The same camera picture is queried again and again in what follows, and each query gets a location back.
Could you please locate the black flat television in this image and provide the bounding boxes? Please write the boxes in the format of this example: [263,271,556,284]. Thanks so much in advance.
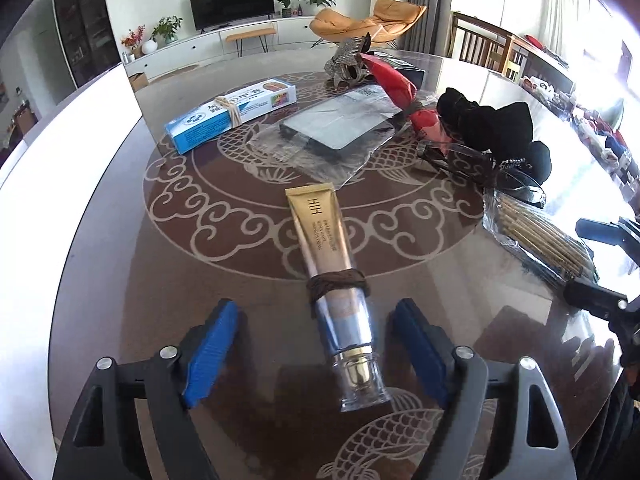
[189,0,277,31]

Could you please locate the wooden dining chair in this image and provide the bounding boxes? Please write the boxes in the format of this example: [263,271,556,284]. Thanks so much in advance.
[450,10,516,73]
[500,35,532,81]

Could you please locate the white sheer curtain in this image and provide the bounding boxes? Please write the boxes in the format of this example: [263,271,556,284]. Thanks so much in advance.
[545,0,611,61]

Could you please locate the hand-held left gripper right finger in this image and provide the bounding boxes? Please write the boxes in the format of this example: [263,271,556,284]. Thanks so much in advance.
[390,298,586,480]

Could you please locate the red snack packet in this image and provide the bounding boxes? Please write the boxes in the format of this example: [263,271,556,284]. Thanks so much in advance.
[360,53,453,143]

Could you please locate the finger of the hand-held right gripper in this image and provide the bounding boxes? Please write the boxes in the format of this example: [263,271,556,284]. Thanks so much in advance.
[575,216,640,251]
[564,280,631,321]

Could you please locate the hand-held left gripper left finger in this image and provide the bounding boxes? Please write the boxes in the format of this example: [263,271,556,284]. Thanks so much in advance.
[52,298,240,480]

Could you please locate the tan rubber band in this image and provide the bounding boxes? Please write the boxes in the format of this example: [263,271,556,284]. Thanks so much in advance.
[214,96,243,127]

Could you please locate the cluttered side table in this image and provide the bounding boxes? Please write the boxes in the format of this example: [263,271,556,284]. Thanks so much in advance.
[520,35,640,186]

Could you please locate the brown patterned glass desktop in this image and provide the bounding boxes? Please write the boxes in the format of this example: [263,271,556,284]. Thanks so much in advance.
[47,47,640,480]

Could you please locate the white television cabinet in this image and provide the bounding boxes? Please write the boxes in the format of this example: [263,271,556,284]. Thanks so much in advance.
[122,15,331,78]

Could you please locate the black cloth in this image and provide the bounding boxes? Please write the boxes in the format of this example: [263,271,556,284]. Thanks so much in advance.
[436,87,552,181]

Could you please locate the wooden bench with metal legs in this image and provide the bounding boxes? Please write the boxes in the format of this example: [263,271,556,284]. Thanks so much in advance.
[225,27,277,57]

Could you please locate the blue white ointment box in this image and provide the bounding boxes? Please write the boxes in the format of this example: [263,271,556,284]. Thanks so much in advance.
[164,78,297,156]

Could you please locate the white board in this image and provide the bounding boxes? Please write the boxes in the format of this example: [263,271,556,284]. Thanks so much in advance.
[0,62,146,461]

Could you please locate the brown frame eyeglasses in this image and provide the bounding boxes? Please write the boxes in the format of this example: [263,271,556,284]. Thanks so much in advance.
[415,137,548,208]

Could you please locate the rhinestone bow hair clip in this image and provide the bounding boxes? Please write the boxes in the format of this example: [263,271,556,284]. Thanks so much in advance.
[324,32,376,86]

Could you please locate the phone case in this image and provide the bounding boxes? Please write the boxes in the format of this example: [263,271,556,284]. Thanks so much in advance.
[248,85,418,191]

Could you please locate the orange lounge chair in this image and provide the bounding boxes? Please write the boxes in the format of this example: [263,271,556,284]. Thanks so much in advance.
[309,0,427,48]

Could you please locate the clear pack of wooden sticks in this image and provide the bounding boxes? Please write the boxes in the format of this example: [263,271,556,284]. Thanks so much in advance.
[481,187,599,291]

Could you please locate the green potted plant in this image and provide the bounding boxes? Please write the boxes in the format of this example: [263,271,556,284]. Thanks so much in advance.
[151,16,183,45]

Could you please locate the red flower arrangement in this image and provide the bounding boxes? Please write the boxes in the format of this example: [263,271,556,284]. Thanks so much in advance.
[121,25,146,52]

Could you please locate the gold cosmetic tube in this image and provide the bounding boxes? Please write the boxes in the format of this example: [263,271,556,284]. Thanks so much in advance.
[285,183,392,413]

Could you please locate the dark display cabinet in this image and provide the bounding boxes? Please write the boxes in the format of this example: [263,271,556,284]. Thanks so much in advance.
[52,0,123,88]

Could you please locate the black printed box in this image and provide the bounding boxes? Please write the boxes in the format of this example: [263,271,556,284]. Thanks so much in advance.
[372,50,426,86]

